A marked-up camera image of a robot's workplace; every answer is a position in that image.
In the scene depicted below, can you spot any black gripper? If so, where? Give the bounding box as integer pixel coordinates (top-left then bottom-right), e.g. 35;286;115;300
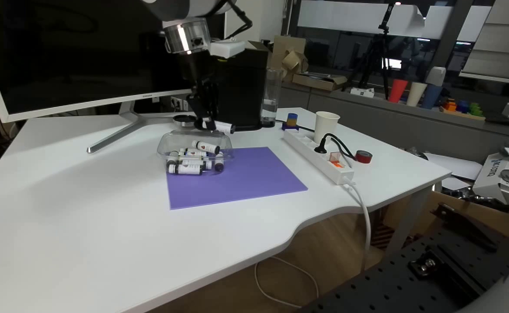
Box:
186;72;221;133

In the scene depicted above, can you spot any white bottle black cap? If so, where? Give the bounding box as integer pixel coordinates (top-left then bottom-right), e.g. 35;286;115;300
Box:
178;148;207;162
204;154;228;174
193;140;223;157
167;161;207;178

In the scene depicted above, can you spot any clear plastic container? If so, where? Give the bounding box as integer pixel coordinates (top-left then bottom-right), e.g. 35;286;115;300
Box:
157;129;235;164

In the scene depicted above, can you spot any clear plastic bottle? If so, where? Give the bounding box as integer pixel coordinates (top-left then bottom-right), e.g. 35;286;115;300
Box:
261;68;284;128

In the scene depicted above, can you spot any purple-blue flat mat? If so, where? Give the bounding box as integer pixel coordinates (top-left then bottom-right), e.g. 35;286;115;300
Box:
165;147;310;213

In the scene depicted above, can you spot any black box appliance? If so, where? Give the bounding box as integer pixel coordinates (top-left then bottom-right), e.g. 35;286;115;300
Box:
214;46;271;133

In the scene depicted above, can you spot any silver monitor stand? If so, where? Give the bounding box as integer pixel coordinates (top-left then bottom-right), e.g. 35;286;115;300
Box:
86;110;146;157

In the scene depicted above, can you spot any brown cardboard box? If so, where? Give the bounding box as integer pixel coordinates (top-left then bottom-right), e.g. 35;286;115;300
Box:
263;35;310;77

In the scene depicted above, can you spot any white power strip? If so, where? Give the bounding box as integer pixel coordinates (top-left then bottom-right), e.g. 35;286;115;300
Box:
280;131;357;187

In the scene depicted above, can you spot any white paper cup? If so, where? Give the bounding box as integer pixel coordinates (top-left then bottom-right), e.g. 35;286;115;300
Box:
313;110;343;145

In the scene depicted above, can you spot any white framed computer monitor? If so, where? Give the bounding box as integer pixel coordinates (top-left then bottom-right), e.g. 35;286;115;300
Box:
0;0;211;126

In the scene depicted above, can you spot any red tape roll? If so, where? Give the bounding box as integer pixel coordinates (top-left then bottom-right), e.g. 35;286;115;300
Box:
355;148;376;166

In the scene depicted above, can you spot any black tripod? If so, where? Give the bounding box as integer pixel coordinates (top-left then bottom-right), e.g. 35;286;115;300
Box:
346;0;409;96

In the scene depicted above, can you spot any red cup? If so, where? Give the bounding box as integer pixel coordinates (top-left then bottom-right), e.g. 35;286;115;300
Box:
386;77;410;107

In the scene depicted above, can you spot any cream cup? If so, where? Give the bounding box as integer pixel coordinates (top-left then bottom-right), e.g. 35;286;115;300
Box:
405;81;430;110

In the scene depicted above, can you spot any blue cup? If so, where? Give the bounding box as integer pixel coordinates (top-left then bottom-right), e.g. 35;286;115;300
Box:
421;84;445;112

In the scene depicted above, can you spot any colourful toy pile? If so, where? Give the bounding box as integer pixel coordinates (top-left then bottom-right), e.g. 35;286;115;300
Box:
440;96;487;119

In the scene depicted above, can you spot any black perforated board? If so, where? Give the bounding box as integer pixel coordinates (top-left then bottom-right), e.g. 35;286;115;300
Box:
303;228;509;313

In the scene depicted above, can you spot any stack of printed papers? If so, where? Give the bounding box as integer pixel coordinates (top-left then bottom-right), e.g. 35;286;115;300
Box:
471;147;509;206

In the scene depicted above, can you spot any robot arm with silver ring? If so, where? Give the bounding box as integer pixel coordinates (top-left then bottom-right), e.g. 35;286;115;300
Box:
141;0;256;77

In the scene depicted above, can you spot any black plug with cable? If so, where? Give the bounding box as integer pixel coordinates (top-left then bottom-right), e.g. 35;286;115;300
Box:
313;131;360;162

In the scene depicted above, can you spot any white power strip cable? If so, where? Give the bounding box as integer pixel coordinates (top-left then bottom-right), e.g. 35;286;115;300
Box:
252;180;376;310

